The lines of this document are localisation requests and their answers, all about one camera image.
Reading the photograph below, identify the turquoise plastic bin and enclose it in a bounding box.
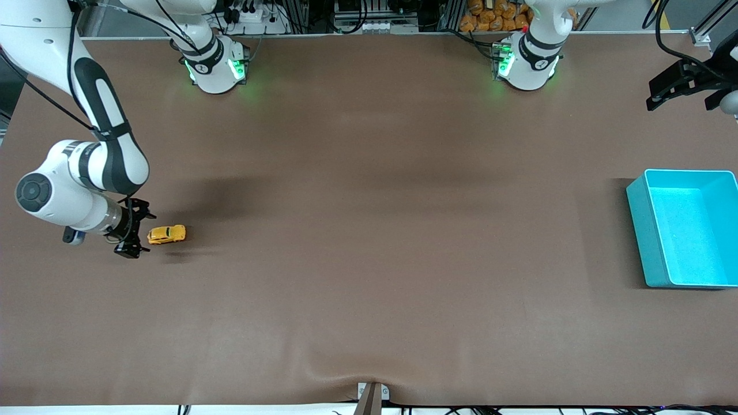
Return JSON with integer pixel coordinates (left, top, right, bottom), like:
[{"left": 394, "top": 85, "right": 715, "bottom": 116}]
[{"left": 626, "top": 169, "right": 738, "bottom": 289}]

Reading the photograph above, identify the yellow beetle toy car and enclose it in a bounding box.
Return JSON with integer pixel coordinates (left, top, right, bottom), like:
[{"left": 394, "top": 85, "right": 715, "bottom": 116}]
[{"left": 147, "top": 224, "right": 187, "bottom": 246}]

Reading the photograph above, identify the metal clamp bracket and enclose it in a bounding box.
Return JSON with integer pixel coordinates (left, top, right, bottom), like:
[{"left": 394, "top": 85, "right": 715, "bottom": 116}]
[{"left": 357, "top": 382, "right": 390, "bottom": 415}]

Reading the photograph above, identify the aluminium frame profile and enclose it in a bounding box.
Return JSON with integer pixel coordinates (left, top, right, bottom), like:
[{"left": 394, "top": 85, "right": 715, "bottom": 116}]
[{"left": 689, "top": 0, "right": 738, "bottom": 47}]

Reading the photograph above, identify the aluminium frame post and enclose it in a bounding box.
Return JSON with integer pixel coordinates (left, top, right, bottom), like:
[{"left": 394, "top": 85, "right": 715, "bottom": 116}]
[{"left": 283, "top": 0, "right": 315, "bottom": 34}]

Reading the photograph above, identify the white power strip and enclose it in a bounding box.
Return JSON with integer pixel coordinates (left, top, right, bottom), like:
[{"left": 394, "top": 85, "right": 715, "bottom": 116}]
[{"left": 222, "top": 5, "right": 291, "bottom": 35}]

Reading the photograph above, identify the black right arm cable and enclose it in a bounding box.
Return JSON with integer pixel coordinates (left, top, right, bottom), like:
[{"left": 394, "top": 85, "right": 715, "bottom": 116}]
[{"left": 0, "top": 0, "right": 191, "bottom": 133}]

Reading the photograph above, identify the white terminal equipment box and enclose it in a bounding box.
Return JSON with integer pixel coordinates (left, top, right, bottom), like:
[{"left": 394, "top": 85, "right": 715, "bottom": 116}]
[{"left": 333, "top": 0, "right": 420, "bottom": 35}]

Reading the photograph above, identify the brown table mat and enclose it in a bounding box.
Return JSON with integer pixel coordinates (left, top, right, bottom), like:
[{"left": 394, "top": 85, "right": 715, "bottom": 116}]
[{"left": 0, "top": 32, "right": 738, "bottom": 408}]

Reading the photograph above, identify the pile of orange packets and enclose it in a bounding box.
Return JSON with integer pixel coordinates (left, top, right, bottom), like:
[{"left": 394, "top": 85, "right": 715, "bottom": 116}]
[{"left": 460, "top": 0, "right": 579, "bottom": 33}]

